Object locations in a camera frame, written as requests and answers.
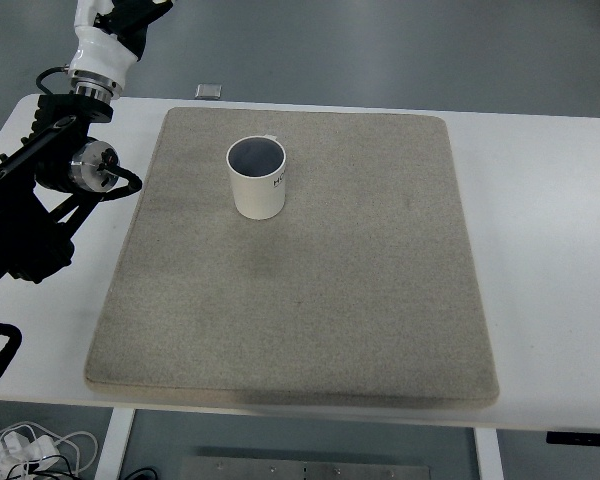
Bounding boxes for black table control panel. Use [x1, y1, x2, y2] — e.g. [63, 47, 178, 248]
[545, 430, 600, 446]

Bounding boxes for grey-brown fabric mat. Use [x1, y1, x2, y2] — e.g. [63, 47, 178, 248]
[83, 106, 500, 412]

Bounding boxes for white cylindrical cup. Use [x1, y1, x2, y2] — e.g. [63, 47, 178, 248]
[224, 133, 288, 222]

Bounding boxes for white and black hand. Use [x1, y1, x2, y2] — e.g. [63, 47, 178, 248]
[68, 0, 175, 82]

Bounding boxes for grey metal plate with screws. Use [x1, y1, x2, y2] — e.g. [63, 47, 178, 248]
[180, 454, 430, 480]

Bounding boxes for white table leg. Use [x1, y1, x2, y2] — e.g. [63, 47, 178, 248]
[95, 408, 136, 480]
[471, 426, 505, 480]

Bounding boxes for white cable and adapter tangle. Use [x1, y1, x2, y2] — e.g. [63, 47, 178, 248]
[0, 421, 100, 480]

